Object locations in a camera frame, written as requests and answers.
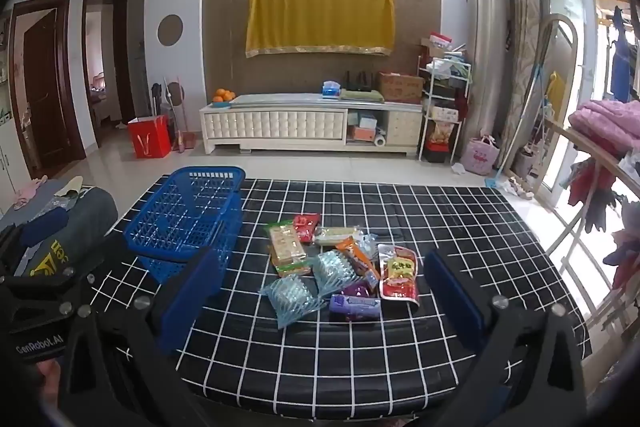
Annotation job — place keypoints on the red sausage packet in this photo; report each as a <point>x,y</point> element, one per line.
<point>397,277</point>

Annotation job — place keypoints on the brown wooden door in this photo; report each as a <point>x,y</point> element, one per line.
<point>47,97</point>

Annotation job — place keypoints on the black router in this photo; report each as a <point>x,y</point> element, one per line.
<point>361,83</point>

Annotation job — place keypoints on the cream television cabinet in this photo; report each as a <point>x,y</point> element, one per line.
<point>270,122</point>

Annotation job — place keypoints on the teal box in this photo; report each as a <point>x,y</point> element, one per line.
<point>367,121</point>

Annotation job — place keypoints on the pink blanket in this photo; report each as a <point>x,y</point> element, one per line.
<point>605,122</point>

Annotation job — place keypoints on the broom with dustpan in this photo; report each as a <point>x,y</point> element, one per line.
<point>181,127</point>

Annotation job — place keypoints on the yellow cloth cover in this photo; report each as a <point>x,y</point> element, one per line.
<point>320,19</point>

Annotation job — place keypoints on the pink bag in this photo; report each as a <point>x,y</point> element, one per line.
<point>480,155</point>

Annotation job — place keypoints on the wooden drying rack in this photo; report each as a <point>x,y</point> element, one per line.
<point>585,142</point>

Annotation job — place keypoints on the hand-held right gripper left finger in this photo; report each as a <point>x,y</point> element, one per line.
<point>192,292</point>

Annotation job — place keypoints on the silver standing air conditioner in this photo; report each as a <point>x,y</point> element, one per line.
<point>487,57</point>

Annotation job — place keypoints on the patterned curtain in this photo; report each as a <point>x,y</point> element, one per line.
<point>520,32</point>

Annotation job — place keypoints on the pile of oranges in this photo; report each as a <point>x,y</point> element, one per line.
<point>223,96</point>

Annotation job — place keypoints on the green folded cloth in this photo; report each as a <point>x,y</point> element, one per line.
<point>361,96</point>

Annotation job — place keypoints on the white paper roll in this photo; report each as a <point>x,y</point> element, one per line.
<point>380,140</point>

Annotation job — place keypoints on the clear blue cake packet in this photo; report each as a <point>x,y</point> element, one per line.
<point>292,299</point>
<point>370,243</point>
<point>334,269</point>

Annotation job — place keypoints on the white shelf rack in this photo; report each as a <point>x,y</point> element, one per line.
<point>442,107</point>

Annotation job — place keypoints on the orange box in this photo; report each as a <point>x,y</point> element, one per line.
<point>360,133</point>

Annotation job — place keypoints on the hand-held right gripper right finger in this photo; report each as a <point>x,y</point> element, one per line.
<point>455,302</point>

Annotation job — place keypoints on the cardboard box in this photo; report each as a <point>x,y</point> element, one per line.
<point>400,88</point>

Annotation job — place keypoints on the long clear cracker packet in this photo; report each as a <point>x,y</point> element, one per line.
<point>336,234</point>

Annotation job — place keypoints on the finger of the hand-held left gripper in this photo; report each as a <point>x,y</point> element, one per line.
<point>55,289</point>

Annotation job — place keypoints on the small red snack packet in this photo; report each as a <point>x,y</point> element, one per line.
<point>306,224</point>

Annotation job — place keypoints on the blue plastic basket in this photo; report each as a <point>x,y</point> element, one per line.
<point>185,217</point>

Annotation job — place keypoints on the small orange snack packet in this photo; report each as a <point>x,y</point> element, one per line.
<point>352,255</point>

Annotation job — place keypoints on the dark grey printed garment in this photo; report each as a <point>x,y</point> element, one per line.
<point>85,217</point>

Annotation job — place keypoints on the blue mop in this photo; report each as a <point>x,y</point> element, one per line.
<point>517,127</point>

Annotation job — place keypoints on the red paper bag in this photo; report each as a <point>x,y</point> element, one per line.
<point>150,138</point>

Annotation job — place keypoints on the purple snack packet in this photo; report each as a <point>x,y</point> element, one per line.
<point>357,291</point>

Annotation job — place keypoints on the blue tissue box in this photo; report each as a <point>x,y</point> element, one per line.
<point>330,90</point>

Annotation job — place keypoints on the black checkered tablecloth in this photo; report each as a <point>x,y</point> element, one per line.
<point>320,357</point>

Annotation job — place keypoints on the green-edged cracker packet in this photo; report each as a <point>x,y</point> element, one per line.
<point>286,247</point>

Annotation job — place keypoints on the chewing gum pack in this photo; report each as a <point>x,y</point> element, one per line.
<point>355,305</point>

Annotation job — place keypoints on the round brown wall disc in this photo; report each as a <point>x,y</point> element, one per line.
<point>170,30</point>

